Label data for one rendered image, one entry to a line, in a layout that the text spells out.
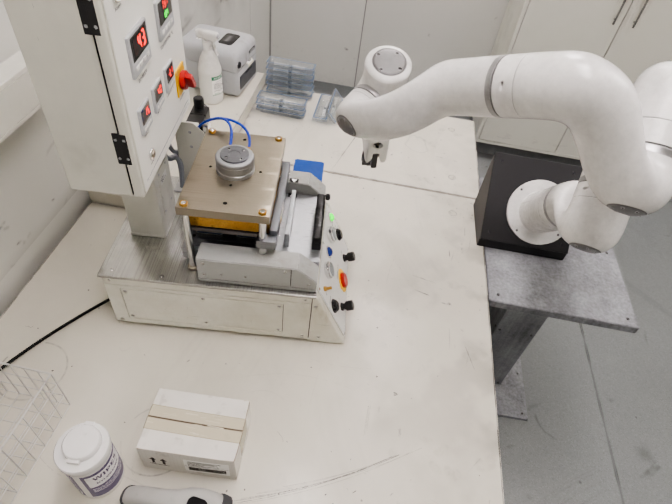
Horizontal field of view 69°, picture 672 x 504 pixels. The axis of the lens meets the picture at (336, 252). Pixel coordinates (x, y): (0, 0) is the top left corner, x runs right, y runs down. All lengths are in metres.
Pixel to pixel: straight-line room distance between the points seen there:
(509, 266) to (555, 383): 0.90
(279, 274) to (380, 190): 0.69
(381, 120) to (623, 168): 0.37
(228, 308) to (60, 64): 0.58
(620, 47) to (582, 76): 2.43
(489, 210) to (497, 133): 1.77
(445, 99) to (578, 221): 0.47
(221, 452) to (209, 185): 0.51
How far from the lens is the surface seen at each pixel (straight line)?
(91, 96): 0.85
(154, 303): 1.17
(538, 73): 0.74
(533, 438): 2.13
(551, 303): 1.47
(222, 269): 1.03
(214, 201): 0.98
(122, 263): 1.14
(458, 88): 0.81
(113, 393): 1.18
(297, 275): 1.01
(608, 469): 2.22
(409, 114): 0.85
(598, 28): 3.07
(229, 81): 1.91
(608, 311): 1.55
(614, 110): 0.74
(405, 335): 1.25
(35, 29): 0.84
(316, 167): 1.67
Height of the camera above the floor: 1.75
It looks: 46 degrees down
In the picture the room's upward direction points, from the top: 9 degrees clockwise
